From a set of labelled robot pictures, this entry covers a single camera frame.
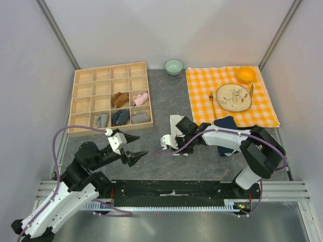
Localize white cloth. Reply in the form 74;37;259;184
170;114;184;150

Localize brown underwear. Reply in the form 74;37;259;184
112;92;129;108

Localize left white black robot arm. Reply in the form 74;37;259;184
11;129;147;241

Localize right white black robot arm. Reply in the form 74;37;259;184
175;117;287;199

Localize navy blue underwear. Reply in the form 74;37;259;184
213;116;238;157

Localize striped dark rolled cloth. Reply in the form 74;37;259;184
111;109;130;127

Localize light grey rolled cloth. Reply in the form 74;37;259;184
96;113;110;129

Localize pink rolled cloth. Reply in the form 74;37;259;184
134;92;149;106

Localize wooden compartment tray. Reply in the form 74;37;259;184
68;62;153;137

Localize gold fork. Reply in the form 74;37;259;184
208;91;217;120

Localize orange checkered tablecloth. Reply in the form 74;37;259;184
185;66;280;128

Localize beige decorated plate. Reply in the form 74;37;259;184
216;84;252;112

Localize teal ceramic bowl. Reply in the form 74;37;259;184
165;59;183;76

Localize gold knife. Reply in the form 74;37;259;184
249;84;254;99

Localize orange bowl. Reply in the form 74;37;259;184
237;66;256;84

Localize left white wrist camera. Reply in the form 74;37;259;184
108;133;127;155

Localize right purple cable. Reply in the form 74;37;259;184
152;130;288;218

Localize purple cable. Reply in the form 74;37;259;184
17;126;133;242
152;130;288;218

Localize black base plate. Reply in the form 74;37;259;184
100;180;260;208

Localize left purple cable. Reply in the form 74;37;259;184
17;126;133;242

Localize grey cable duct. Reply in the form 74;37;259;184
80;201;251;212

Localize aluminium frame rail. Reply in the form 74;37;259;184
36;180;310;202

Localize left aluminium corner post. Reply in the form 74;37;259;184
35;0;80;70

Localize aluminium corner post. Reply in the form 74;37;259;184
258;0;303;71
35;0;80;70

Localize right aluminium corner post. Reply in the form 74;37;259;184
258;0;303;71

